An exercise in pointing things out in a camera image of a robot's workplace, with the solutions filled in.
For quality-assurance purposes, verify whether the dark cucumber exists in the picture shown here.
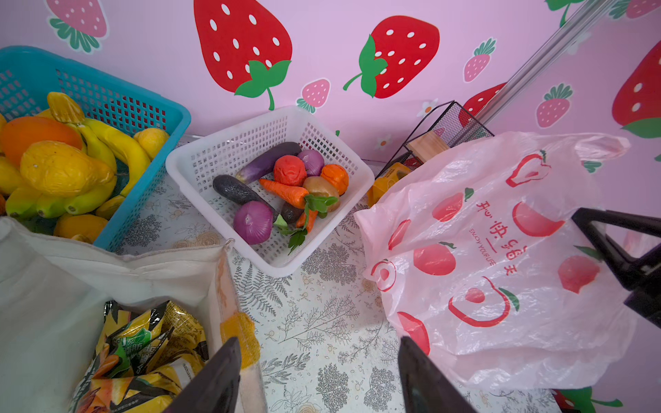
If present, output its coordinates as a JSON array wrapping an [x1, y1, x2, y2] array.
[[213, 175, 277, 215]]

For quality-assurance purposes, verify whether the orange fruit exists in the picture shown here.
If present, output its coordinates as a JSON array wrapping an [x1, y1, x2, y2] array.
[[1, 116, 84, 168]]

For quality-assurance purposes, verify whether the long purple eggplant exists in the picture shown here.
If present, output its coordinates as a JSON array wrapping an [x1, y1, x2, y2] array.
[[235, 142, 301, 184]]

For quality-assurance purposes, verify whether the yellow lemon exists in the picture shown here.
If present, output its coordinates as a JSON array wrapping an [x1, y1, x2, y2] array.
[[134, 128, 170, 160]]

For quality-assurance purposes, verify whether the small purple onion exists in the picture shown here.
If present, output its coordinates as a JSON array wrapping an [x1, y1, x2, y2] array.
[[298, 149, 325, 177]]

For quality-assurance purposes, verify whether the red tomato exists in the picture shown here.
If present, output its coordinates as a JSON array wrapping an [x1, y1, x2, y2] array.
[[273, 155, 307, 187]]

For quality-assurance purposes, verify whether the pink plastic grocery bag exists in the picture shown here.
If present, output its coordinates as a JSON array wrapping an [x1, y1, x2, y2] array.
[[355, 133, 636, 392]]

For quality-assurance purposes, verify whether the yellow banana bunch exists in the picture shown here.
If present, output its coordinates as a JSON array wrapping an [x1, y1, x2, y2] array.
[[1, 92, 152, 220]]

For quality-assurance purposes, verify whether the small tangerine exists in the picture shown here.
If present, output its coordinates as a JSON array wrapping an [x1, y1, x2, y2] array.
[[53, 213, 108, 244]]

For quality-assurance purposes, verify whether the black wire mesh shelf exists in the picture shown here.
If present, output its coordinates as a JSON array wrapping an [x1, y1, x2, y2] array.
[[375, 101, 494, 177]]

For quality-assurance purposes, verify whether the teal plastic basket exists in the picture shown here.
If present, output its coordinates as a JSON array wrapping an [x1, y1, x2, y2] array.
[[0, 45, 192, 254]]

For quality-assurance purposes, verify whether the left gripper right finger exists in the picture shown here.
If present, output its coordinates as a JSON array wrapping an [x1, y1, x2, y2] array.
[[398, 337, 475, 413]]

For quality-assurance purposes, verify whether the orange carrot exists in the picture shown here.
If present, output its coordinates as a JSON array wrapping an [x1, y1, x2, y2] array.
[[259, 179, 337, 255]]

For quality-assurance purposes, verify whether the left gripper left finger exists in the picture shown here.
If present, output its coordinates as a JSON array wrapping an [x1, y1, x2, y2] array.
[[164, 337, 242, 413]]

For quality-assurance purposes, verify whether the orange pumpkin toy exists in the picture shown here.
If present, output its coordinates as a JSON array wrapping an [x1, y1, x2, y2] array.
[[320, 165, 349, 195]]

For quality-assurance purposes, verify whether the white canvas tote bag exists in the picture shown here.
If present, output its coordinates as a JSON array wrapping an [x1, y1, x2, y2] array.
[[0, 215, 267, 413]]

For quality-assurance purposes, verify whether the yellow pear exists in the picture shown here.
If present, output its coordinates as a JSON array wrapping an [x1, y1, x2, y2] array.
[[19, 141, 115, 198]]

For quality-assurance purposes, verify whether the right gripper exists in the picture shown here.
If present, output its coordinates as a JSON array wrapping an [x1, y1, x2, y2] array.
[[573, 208, 661, 328]]

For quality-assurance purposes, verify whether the white plastic basket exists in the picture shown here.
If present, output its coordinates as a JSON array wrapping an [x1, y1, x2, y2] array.
[[164, 105, 375, 279]]

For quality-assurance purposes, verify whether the black yellow snack bag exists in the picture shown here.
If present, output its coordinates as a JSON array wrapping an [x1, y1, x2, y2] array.
[[68, 300, 208, 412]]

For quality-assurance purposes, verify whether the brown potato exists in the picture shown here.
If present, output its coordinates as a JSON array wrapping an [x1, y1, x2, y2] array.
[[303, 177, 341, 213]]

